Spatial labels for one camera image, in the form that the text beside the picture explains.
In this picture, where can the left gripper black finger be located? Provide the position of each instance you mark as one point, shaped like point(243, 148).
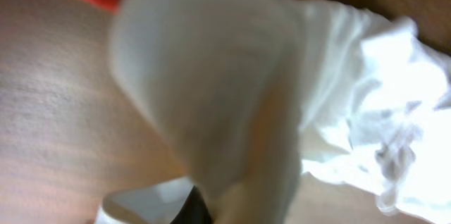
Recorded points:
point(194, 210)

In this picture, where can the white t-shirt with robot print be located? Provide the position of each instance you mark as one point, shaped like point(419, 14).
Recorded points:
point(251, 94)

